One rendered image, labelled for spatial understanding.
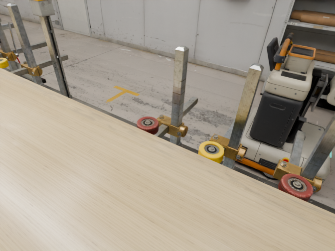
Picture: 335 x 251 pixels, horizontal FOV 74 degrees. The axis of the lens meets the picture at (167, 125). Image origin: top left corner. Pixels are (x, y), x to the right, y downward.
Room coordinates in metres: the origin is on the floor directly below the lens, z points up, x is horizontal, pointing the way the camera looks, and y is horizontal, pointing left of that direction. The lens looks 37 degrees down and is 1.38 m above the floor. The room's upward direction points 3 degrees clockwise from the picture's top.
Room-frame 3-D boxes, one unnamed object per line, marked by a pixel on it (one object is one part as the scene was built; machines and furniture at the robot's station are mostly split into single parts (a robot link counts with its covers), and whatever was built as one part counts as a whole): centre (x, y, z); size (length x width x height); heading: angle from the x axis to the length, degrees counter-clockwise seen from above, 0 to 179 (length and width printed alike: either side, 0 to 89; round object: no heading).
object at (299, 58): (1.51, -0.88, 0.87); 0.23 x 0.15 x 0.11; 151
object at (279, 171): (0.52, -0.45, 0.81); 0.14 x 0.06 x 0.05; 60
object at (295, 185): (0.40, -0.36, 0.85); 0.08 x 0.08 x 0.11
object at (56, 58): (1.13, 0.60, 0.93); 0.05 x 0.05 x 0.45; 60
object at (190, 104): (0.82, -0.03, 0.80); 0.43 x 0.03 x 0.04; 150
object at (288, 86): (1.50, -0.89, 0.59); 0.55 x 0.34 x 0.83; 151
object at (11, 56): (1.40, 1.06, 0.85); 0.14 x 0.06 x 0.05; 60
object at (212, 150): (0.52, -0.14, 0.85); 0.08 x 0.08 x 0.11
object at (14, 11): (1.26, 0.83, 0.93); 0.04 x 0.04 x 0.48; 60
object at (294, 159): (0.57, -0.46, 0.80); 0.43 x 0.03 x 0.04; 150
